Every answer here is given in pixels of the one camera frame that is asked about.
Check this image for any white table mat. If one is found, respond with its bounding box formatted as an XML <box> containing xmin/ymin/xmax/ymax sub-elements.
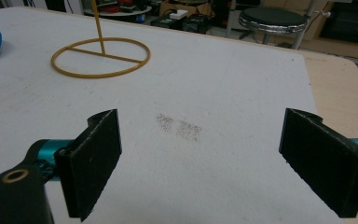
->
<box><xmin>0</xmin><ymin>7</ymin><xmax>346</xmax><ymax>224</ymax></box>

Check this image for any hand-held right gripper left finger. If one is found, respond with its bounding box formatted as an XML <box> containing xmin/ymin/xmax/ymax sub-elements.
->
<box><xmin>53</xmin><ymin>108</ymin><xmax>123</xmax><ymax>222</ymax></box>

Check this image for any white power adapter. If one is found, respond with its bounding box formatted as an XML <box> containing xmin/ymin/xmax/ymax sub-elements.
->
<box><xmin>169</xmin><ymin>9</ymin><xmax>189</xmax><ymax>21</ymax></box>

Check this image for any yellow metal ring stand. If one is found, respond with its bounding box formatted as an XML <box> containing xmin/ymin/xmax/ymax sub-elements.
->
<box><xmin>50</xmin><ymin>0</ymin><xmax>152</xmax><ymax>79</ymax></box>

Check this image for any black equipment box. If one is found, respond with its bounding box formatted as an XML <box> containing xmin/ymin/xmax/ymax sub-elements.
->
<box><xmin>182</xmin><ymin>14</ymin><xmax>212</xmax><ymax>35</ymax></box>

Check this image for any cardboard box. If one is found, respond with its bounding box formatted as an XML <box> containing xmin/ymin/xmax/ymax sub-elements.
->
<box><xmin>158</xmin><ymin>0</ymin><xmax>215</xmax><ymax>20</ymax></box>

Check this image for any round black stool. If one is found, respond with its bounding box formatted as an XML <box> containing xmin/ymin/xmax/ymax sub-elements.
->
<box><xmin>238</xmin><ymin>7</ymin><xmax>308</xmax><ymax>45</ymax></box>

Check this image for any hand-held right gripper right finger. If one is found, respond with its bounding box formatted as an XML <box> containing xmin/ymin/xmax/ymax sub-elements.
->
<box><xmin>278</xmin><ymin>107</ymin><xmax>358</xmax><ymax>218</ymax></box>

